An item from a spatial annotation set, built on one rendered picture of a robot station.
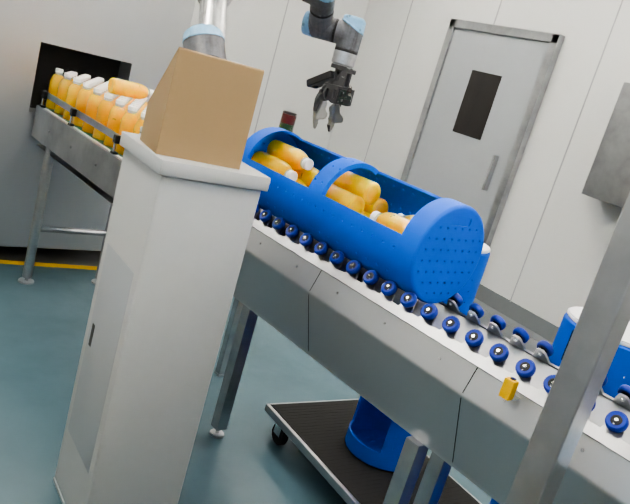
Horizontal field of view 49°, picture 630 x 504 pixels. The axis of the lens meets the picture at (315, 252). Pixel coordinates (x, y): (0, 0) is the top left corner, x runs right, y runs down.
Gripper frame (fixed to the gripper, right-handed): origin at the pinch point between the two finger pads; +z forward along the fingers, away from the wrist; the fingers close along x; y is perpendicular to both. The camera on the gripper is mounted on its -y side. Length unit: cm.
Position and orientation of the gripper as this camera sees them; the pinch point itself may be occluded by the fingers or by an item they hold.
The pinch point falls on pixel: (321, 126)
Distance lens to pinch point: 231.7
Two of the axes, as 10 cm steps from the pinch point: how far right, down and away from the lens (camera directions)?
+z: -2.7, 9.3, 2.4
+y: 6.1, 3.6, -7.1
